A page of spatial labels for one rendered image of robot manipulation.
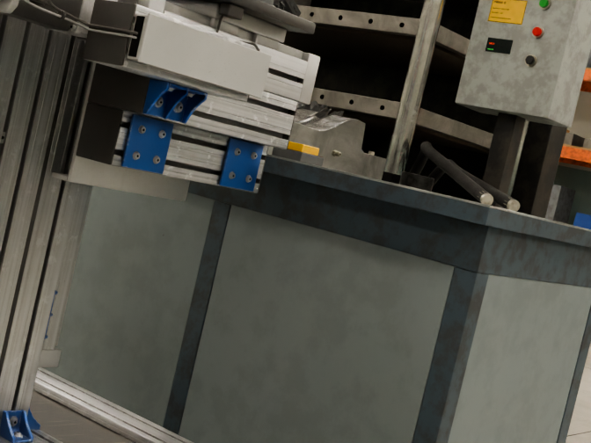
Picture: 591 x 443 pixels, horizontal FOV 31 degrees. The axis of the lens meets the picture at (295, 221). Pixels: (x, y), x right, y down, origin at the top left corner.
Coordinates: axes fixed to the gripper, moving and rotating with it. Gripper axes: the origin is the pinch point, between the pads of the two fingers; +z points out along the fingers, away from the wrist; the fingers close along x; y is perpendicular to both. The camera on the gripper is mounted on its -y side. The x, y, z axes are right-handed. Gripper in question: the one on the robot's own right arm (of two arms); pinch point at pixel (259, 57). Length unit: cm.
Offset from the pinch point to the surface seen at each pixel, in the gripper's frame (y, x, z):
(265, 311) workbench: 4, 22, 54
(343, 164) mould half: -30.0, 8.4, 19.1
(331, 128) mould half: -21.8, 8.3, 11.4
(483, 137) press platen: -126, -9, -1
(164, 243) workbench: 3.7, -12.4, 46.8
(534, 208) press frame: -155, 1, 18
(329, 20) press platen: -79, -45, -24
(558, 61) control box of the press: -85, 31, -22
